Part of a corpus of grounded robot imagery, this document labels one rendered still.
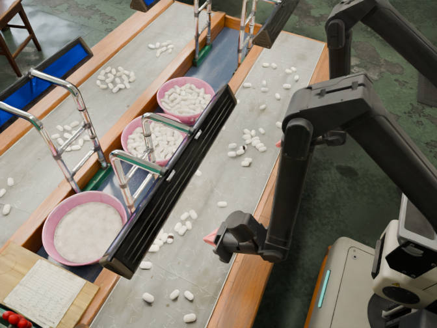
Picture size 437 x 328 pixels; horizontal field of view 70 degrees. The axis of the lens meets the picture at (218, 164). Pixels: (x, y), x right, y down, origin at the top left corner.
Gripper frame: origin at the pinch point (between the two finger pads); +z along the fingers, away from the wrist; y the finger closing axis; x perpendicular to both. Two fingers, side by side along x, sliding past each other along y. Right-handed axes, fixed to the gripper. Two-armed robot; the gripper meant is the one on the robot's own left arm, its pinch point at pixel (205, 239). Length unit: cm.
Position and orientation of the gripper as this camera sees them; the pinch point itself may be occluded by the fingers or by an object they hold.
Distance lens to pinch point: 96.0
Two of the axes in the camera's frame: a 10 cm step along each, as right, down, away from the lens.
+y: -4.1, 7.1, -5.7
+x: 5.4, 6.9, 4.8
